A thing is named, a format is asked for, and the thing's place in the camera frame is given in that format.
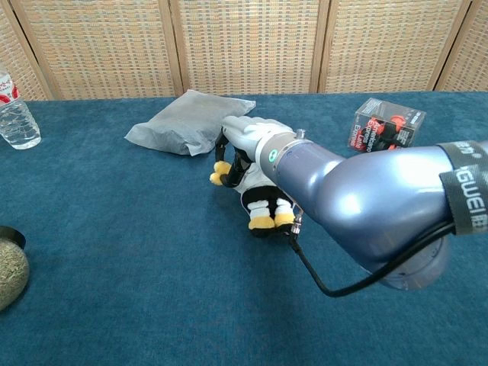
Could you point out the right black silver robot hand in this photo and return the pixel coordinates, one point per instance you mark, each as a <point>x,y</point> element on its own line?
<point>248,131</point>

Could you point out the black white yellow plush toy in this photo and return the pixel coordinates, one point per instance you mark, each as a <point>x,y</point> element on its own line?
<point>263,198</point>

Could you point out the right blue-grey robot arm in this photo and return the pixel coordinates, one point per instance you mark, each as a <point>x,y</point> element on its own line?
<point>362,198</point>

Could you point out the grey plastic bag pouch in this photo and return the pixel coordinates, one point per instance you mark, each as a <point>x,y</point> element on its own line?
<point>183,126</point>

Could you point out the bamboo folding screen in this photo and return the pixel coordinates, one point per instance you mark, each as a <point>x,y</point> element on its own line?
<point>248,42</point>

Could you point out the clear box with red capsules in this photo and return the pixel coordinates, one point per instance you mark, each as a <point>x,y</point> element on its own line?
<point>381,126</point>

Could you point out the blue carpet table cloth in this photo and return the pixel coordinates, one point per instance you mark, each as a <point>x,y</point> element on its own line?
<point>152,248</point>

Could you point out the clear plastic water bottle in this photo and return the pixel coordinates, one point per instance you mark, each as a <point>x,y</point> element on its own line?
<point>17,122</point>

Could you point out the round jar with black lid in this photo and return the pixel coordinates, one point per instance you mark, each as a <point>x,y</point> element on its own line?
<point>11,270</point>

